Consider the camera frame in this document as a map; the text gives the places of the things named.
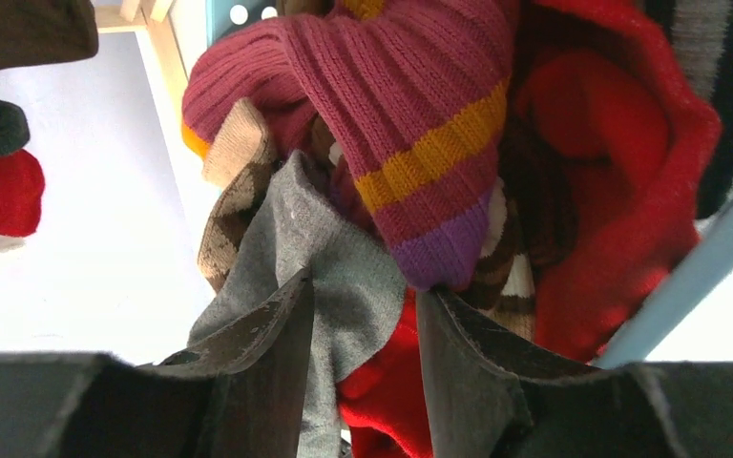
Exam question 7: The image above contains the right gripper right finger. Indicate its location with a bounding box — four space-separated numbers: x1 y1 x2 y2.
416 291 733 458

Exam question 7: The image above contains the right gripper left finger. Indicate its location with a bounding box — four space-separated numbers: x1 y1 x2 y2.
0 269 314 457

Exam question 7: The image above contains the grey sock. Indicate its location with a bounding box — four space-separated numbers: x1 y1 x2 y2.
189 150 406 457

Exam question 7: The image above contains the red santa sock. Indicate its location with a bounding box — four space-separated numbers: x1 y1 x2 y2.
0 149 45 238

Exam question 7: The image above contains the argyle brown sock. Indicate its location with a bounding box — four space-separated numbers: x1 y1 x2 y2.
197 98 278 292

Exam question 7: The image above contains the red sock in basket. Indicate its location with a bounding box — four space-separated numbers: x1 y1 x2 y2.
338 0 723 458

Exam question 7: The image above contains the purple striped sock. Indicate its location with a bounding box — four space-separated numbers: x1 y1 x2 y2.
182 0 519 290

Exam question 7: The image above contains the light blue plastic basket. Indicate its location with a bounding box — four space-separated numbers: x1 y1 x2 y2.
205 0 733 370

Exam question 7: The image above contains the brown striped sock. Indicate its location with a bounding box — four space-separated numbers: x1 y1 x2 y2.
0 0 98 70

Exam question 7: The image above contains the wooden drying rack frame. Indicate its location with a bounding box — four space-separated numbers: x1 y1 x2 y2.
94 0 188 125

